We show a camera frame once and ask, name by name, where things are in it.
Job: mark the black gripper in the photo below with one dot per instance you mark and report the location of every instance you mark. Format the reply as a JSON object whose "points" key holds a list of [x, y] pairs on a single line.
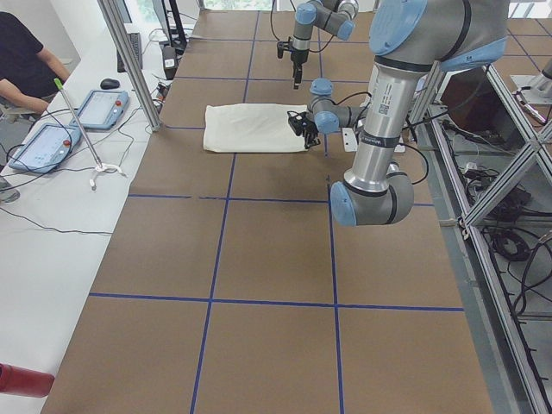
{"points": [[309, 128], [297, 59]]}

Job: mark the cream long-sleeve cat shirt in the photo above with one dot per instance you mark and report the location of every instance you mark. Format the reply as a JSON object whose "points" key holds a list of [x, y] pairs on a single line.
{"points": [[251, 128]]}

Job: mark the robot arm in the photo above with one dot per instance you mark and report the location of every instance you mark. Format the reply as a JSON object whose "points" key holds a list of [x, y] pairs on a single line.
{"points": [[406, 38], [333, 17]]}

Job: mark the black computer mouse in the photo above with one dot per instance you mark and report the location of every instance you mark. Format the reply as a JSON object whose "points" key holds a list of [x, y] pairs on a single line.
{"points": [[109, 84]]}

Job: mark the blue teach pendant far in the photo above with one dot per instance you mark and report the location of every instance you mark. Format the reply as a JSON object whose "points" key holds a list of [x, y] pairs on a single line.
{"points": [[101, 109]]}

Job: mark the blue teach pendant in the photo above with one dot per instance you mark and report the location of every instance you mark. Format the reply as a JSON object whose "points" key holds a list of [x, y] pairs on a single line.
{"points": [[101, 109], [46, 149]]}

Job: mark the metal grabber stick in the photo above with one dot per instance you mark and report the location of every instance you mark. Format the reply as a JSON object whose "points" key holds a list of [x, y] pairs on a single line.
{"points": [[100, 167]]}

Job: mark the blue teach pendant near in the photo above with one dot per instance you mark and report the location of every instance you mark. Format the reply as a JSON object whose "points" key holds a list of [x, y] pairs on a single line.
{"points": [[46, 149]]}

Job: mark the seated person black shirt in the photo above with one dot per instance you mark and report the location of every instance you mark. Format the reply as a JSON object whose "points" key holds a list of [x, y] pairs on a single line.
{"points": [[28, 68]]}

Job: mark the red bottle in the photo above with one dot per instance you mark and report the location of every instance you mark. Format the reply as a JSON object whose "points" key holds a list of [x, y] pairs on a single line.
{"points": [[24, 382]]}

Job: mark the aluminium frame post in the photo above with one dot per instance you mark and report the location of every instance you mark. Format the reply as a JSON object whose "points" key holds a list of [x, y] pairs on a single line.
{"points": [[120, 37]]}

